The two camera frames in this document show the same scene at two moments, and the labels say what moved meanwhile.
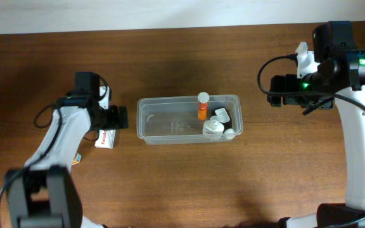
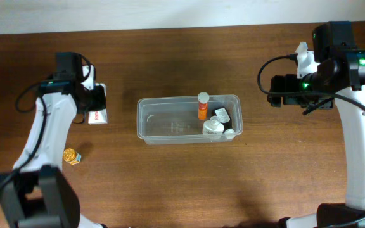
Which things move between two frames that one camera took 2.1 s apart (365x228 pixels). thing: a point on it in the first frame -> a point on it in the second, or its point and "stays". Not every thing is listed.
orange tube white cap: [203, 99] stays
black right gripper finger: [277, 85] stays
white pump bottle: [212, 128] stays
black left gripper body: [122, 117] -> [97, 103]
